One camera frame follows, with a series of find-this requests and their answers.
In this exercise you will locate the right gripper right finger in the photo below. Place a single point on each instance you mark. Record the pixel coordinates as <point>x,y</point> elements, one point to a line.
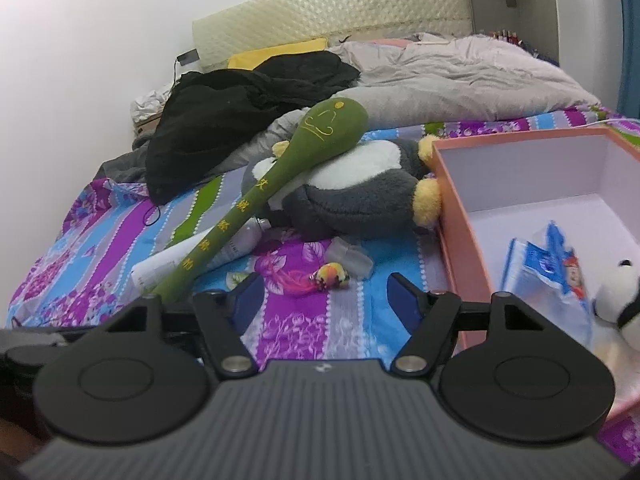
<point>430,320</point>

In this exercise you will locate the cream quilted headboard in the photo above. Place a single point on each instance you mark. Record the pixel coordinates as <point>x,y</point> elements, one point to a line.
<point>258,24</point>

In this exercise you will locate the small panda plush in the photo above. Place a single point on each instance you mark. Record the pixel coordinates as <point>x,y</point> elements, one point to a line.
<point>617,301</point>

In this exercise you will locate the person's left hand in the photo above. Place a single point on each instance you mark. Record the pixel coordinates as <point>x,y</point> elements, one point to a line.
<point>16,442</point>

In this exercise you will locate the orange cardboard box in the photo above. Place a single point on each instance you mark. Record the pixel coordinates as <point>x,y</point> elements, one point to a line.
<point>511,185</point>

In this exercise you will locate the small clear plastic container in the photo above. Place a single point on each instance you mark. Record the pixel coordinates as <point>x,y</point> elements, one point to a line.
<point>353,258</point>

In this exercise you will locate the colourful striped bedsheet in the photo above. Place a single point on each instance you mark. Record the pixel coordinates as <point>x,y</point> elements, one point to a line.
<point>85,276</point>

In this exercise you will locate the blue plastic snack bag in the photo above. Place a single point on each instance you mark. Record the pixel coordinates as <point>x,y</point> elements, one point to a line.
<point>545,273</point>

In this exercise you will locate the grey white penguin plush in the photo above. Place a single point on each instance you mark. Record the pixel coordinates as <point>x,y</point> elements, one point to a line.
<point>378,189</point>

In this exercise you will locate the yellow pillow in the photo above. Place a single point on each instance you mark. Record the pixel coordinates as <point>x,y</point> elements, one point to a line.
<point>249,60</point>

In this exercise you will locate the black clothing pile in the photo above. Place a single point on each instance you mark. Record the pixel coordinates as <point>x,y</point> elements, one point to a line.
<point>208,116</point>

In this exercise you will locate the green plush massage stick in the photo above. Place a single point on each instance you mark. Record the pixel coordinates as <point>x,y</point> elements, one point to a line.
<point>327,130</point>

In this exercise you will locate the grey duvet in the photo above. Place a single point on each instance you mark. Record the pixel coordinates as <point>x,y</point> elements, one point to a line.
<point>433,80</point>

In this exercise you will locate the clear bag with cotton pad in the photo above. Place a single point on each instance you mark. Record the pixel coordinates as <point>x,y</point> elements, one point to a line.
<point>623,363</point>

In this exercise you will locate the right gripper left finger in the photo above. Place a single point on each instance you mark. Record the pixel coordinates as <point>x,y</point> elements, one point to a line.
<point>223,318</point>

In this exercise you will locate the pink feather toy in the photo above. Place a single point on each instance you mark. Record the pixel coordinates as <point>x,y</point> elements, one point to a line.
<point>320,277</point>

